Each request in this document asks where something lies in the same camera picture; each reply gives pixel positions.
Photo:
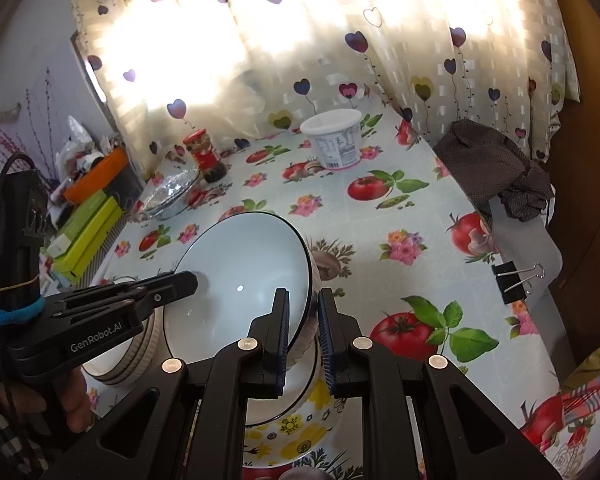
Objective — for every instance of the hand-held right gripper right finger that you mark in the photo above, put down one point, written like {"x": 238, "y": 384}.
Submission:
{"x": 326, "y": 350}

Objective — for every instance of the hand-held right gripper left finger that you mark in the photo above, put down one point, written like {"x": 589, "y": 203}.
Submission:
{"x": 281, "y": 350}

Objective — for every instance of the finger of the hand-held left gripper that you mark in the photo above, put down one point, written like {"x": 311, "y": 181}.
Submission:
{"x": 175, "y": 287}
{"x": 110, "y": 291}

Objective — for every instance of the deep white plate black rim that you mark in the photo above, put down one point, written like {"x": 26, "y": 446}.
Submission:
{"x": 140, "y": 345}

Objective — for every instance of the white ribbed bowl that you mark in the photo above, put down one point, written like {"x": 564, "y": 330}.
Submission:
{"x": 240, "y": 260}

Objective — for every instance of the yellow floral bowl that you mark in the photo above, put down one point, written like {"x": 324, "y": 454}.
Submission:
{"x": 290, "y": 432}

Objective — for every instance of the person's left forearm plaid sleeve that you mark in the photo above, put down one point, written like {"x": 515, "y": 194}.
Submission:
{"x": 0, "y": 437}

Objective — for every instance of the person's left hand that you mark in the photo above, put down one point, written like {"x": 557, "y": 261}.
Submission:
{"x": 72, "y": 395}

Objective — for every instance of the lime green box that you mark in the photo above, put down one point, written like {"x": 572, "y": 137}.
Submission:
{"x": 97, "y": 250}
{"x": 87, "y": 230}

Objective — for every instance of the aluminium foil tray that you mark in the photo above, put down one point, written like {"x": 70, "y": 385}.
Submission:
{"x": 172, "y": 187}
{"x": 167, "y": 210}

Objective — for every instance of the olive flat box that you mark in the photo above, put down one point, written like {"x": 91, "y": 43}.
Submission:
{"x": 77, "y": 215}

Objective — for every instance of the black container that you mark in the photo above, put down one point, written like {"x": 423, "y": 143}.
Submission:
{"x": 127, "y": 182}

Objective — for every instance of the orange box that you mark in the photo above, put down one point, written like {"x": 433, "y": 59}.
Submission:
{"x": 97, "y": 175}

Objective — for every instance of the red label sauce jar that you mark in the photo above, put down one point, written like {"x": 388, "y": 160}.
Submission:
{"x": 205, "y": 152}

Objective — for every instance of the floral tomato print tablecloth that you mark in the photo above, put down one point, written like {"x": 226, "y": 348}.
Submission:
{"x": 380, "y": 220}

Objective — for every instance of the crumpled plastic bag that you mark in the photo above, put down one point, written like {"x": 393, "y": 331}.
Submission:
{"x": 77, "y": 145}

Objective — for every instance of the black binder clip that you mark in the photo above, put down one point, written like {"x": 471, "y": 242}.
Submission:
{"x": 507, "y": 282}

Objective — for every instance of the purple flower branches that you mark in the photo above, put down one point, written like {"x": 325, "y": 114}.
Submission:
{"x": 30, "y": 110}

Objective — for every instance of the white plastic tub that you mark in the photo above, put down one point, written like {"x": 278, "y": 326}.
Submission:
{"x": 332, "y": 140}

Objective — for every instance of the brown dotted cloth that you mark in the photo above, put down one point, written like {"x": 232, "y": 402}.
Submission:
{"x": 485, "y": 165}

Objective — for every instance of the red plaid cloth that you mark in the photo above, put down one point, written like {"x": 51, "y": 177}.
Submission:
{"x": 595, "y": 390}

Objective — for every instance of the heart print curtain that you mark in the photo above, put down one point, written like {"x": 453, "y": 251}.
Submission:
{"x": 280, "y": 35}

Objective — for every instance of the brown wooden panel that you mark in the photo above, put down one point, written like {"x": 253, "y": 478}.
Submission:
{"x": 590, "y": 160}

